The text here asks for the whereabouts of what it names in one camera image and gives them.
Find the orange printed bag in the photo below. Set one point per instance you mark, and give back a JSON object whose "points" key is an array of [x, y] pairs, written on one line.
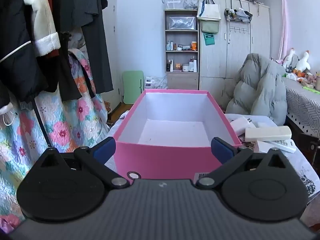
{"points": [[108, 107]]}

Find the pink towel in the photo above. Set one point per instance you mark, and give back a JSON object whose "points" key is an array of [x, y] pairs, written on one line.
{"points": [[283, 30]]}

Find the white jar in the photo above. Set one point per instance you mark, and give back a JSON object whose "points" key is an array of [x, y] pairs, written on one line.
{"points": [[185, 68]]}

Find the dark red garment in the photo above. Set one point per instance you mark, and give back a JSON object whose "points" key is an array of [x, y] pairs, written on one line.
{"points": [[51, 5]]}

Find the wooden shelf unit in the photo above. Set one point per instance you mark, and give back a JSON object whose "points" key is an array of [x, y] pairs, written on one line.
{"points": [[181, 81]]}

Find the grey patterned tablecloth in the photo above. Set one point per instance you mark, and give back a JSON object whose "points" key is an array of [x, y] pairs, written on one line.
{"points": [[305, 105]]}

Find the pink cardboard box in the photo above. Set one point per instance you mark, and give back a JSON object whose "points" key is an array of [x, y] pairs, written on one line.
{"points": [[162, 160]]}

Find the white fleece coat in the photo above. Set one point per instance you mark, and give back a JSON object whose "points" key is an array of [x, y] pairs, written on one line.
{"points": [[42, 25]]}

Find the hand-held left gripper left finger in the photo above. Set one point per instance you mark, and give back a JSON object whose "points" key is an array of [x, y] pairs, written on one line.
{"points": [[106, 148]]}

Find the grey puffer jacket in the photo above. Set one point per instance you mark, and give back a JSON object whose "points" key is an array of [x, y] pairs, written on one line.
{"points": [[260, 87]]}

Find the black bottle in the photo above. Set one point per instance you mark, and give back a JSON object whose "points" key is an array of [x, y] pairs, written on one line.
{"points": [[168, 66]]}

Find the black belt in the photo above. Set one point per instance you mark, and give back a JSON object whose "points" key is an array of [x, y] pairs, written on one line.
{"points": [[41, 122]]}

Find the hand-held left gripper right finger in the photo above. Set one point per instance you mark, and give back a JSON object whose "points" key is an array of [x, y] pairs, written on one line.
{"points": [[220, 150]]}

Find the white printed bedsheet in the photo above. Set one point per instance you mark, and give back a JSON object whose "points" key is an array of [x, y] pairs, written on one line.
{"points": [[300, 165]]}

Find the clear storage box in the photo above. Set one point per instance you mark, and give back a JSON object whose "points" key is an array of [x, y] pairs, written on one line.
{"points": [[173, 3]]}

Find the small white box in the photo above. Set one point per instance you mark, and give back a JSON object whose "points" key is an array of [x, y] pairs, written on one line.
{"points": [[261, 146]]}

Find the small white remote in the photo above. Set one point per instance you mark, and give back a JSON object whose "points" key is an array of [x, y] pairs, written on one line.
{"points": [[285, 145]]}

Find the dark grey garment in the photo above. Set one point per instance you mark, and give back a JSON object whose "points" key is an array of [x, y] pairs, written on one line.
{"points": [[95, 42]]}

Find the teal card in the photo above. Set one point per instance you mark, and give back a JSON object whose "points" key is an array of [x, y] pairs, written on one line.
{"points": [[209, 39]]}

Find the floral quilt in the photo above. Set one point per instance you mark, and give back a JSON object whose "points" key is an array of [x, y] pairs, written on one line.
{"points": [[62, 130]]}

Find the orange bottle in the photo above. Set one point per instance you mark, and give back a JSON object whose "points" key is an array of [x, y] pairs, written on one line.
{"points": [[194, 46]]}

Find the bunch of keys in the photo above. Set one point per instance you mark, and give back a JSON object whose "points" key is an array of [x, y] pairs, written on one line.
{"points": [[247, 144]]}

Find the metal hook rack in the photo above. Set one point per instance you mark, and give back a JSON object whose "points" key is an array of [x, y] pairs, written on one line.
{"points": [[240, 28]]}

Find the white bottle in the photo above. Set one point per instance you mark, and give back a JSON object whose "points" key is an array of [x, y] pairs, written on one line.
{"points": [[193, 66]]}

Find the white power adapter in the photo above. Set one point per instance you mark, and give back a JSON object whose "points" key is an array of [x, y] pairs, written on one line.
{"points": [[240, 126]]}

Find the black coat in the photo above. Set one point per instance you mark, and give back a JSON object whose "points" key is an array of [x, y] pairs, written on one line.
{"points": [[15, 30]]}

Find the green pouch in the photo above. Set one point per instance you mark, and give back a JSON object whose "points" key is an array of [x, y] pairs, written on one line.
{"points": [[209, 26]]}

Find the white tote bag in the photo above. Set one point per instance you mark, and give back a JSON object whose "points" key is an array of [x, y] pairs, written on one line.
{"points": [[208, 11]]}

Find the light wooden wardrobe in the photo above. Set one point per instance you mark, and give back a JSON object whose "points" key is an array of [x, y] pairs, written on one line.
{"points": [[237, 55]]}

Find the cream remote with large screen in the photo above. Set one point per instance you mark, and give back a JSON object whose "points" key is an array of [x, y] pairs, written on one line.
{"points": [[267, 133]]}

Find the clear plastic bag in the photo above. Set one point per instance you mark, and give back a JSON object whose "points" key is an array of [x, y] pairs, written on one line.
{"points": [[181, 23]]}

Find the white and blue tissue packs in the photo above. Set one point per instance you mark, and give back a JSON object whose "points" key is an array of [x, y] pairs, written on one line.
{"points": [[152, 81]]}

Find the green folding table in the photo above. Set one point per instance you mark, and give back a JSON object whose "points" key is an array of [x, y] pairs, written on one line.
{"points": [[132, 87]]}

